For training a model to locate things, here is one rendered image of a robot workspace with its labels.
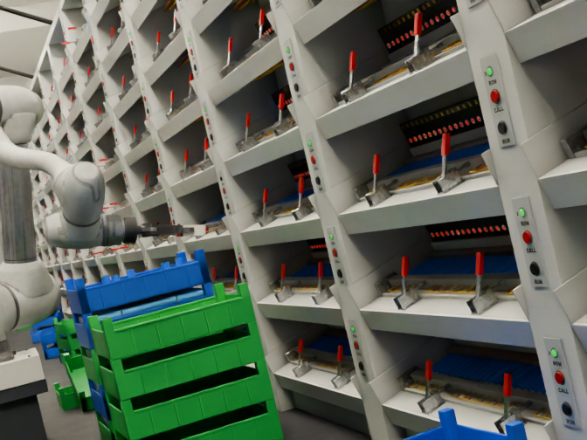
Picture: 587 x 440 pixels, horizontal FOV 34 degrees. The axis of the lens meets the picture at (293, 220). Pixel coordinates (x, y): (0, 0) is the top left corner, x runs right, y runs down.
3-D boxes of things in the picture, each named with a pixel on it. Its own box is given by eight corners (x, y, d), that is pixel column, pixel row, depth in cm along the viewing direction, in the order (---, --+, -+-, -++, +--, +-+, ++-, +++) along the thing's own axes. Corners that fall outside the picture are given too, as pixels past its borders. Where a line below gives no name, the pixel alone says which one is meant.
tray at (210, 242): (238, 248, 265) (221, 218, 264) (189, 254, 322) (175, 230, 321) (297, 212, 271) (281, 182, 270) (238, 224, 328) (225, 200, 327)
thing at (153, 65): (190, 44, 264) (165, -2, 263) (149, 85, 321) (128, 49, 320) (252, 11, 271) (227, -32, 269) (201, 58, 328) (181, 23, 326)
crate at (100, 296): (82, 314, 211) (74, 279, 211) (71, 312, 230) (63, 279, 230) (211, 282, 222) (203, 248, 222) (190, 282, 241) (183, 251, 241)
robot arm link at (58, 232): (100, 257, 269) (106, 226, 260) (44, 257, 264) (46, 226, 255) (97, 228, 276) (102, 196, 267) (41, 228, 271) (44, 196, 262)
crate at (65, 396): (63, 410, 344) (58, 388, 344) (58, 403, 363) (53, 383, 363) (144, 388, 354) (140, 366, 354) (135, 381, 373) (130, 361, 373)
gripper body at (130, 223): (120, 244, 275) (152, 244, 278) (124, 243, 267) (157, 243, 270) (119, 217, 275) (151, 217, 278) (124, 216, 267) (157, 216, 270)
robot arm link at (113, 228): (104, 245, 264) (125, 245, 266) (103, 213, 265) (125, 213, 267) (99, 247, 273) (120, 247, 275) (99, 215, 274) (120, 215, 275)
